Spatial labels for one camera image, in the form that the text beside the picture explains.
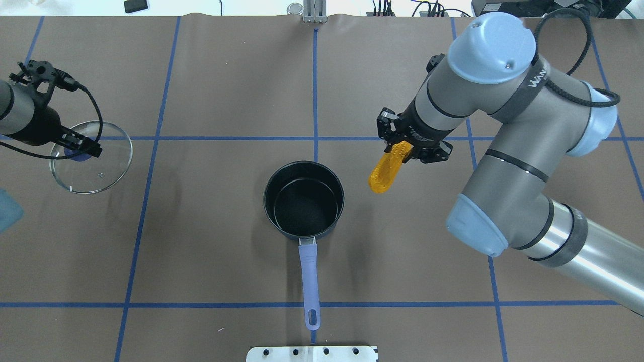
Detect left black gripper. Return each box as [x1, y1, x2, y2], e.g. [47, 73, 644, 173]
[10, 106, 103, 158]

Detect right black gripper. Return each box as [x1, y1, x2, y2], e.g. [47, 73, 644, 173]
[377, 107, 453, 163]

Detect glass pot lid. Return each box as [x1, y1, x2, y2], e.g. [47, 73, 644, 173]
[50, 122, 133, 194]

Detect yellow corn cob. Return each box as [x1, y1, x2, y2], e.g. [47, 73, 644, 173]
[368, 141, 413, 194]

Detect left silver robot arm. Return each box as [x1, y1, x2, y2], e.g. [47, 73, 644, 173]
[1, 81, 103, 161]

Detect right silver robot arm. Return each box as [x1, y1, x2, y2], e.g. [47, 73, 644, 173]
[376, 12, 643, 314]

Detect dark blue saucepan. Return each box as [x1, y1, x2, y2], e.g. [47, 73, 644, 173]
[264, 160, 345, 331]

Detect small black square device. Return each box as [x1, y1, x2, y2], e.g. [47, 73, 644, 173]
[123, 0, 149, 14]

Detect black computer monitor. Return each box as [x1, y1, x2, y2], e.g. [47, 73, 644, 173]
[471, 1, 631, 19]

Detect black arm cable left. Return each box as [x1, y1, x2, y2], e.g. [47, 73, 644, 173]
[0, 83, 104, 160]

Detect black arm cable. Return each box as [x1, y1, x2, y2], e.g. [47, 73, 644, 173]
[0, 83, 104, 160]
[533, 7, 620, 107]

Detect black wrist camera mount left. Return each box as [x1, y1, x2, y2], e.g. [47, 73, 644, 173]
[9, 60, 83, 109]

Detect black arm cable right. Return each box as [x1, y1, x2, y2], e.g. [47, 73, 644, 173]
[533, 7, 620, 107]

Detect aluminium frame post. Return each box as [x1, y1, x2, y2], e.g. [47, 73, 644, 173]
[302, 0, 328, 23]

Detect white camera pillar base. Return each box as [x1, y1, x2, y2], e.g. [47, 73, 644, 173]
[246, 345, 379, 361]

